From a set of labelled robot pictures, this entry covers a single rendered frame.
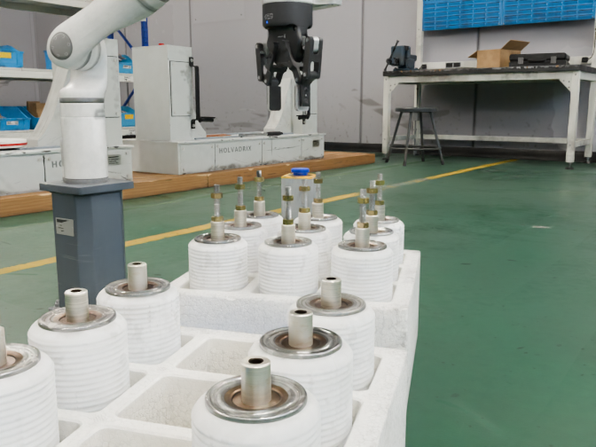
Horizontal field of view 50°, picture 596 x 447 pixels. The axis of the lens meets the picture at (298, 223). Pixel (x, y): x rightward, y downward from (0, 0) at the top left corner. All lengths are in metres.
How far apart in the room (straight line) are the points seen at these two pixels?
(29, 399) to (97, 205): 0.89
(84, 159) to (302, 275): 0.63
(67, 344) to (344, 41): 6.31
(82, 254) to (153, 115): 2.44
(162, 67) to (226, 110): 4.06
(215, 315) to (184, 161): 2.75
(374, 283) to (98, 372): 0.45
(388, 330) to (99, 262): 0.73
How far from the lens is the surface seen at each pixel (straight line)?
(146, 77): 3.85
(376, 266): 0.96
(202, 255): 1.01
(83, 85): 1.45
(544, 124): 5.99
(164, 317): 0.76
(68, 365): 0.66
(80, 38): 1.41
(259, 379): 0.47
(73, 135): 1.44
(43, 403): 0.59
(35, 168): 3.13
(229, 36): 7.77
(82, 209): 1.42
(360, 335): 0.67
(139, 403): 0.69
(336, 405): 0.58
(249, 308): 0.98
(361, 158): 5.17
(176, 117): 3.76
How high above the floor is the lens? 0.46
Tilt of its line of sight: 10 degrees down
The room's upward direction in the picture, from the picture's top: straight up
